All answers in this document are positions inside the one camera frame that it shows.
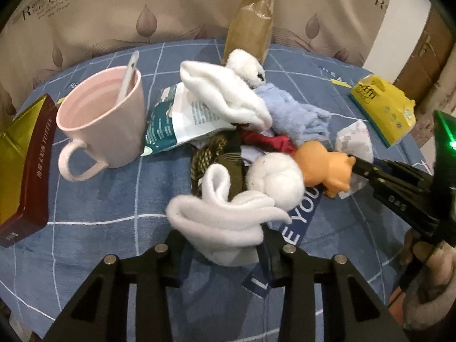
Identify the orange rubber pig toy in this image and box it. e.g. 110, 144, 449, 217
292, 141, 356, 198

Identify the light blue fluffy sock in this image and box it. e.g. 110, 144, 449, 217
254, 83, 331, 147

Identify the white round sock ball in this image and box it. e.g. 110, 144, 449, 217
246, 152, 305, 211

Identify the red satin pouch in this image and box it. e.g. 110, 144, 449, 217
240, 130, 297, 155

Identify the white long sock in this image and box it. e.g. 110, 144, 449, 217
166, 164, 291, 267

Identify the dark patterned brown sock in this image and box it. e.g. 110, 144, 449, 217
189, 133, 251, 202

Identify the teal and white snack packet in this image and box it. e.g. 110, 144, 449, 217
142, 83, 235, 156

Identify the white fluffy plush with black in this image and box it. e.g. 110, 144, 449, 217
226, 49, 266, 89

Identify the person's right hand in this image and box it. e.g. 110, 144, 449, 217
403, 229, 455, 330

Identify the yellow tissue pack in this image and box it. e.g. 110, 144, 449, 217
350, 74, 416, 147

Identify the navy love you face mask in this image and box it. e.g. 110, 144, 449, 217
243, 184, 325, 299

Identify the pink ceramic mug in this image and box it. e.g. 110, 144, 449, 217
56, 66, 146, 182

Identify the red and gold tin box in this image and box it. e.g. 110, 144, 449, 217
0, 94, 57, 248

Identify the brown kraft food bag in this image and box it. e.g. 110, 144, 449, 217
222, 0, 274, 65

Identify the white spoon in mug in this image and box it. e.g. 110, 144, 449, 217
114, 50, 140, 105

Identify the beige leaf print curtain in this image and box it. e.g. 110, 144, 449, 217
1, 0, 390, 125

